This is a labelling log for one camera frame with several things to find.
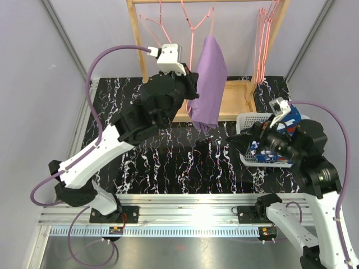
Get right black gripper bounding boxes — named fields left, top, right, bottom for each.
left=226, top=113, right=303, bottom=162

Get aluminium mounting rail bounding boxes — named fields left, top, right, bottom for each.
left=38, top=193, right=337, bottom=238

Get purple cable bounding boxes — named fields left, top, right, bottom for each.
left=286, top=101, right=354, bottom=264
left=30, top=46, right=151, bottom=267

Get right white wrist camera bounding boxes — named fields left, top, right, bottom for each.
left=268, top=98, right=291, bottom=128

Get blue patterned trousers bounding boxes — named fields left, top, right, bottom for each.
left=247, top=109, right=302, bottom=161

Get purple trousers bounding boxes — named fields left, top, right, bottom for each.
left=186, top=35, right=228, bottom=135

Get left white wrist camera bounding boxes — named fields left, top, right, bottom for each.
left=147, top=43, right=186, bottom=76

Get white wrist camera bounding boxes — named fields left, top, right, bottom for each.
left=147, top=43, right=186, bottom=76
left=268, top=98, right=291, bottom=128

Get pink empty hangers bunch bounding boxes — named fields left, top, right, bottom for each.
left=252, top=1, right=280, bottom=84

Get white plastic basket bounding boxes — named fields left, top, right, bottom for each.
left=236, top=113, right=293, bottom=168

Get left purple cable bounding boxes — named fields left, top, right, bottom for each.
left=30, top=46, right=151, bottom=267

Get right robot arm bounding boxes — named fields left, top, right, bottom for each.
left=227, top=119, right=358, bottom=268

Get pink hanger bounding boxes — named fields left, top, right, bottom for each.
left=181, top=0, right=215, bottom=113
left=139, top=0, right=172, bottom=46

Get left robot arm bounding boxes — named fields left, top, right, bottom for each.
left=54, top=72, right=199, bottom=222

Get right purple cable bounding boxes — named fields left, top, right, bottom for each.
left=286, top=101, right=354, bottom=264

